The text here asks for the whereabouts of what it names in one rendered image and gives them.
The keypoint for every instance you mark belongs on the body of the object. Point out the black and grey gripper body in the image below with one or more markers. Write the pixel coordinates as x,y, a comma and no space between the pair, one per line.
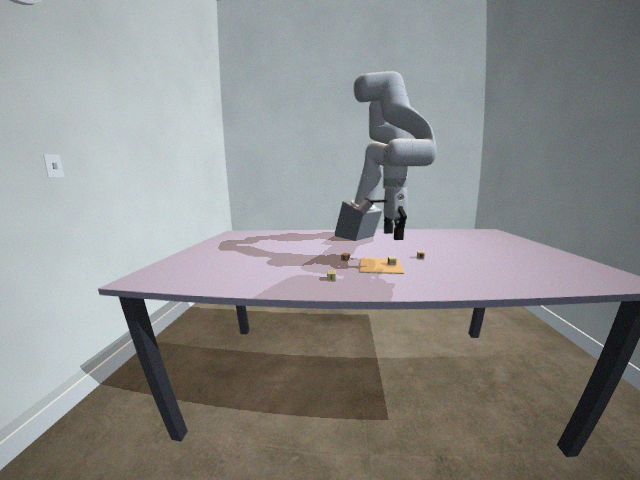
396,196

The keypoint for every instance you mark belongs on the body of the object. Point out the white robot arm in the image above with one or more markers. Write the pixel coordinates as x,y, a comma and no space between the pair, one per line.
386,91

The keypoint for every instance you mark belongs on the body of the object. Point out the tan flat mat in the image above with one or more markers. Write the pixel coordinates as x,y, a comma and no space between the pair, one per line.
379,265

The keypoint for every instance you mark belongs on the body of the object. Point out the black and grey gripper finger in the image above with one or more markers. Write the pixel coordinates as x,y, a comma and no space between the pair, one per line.
388,226
399,226

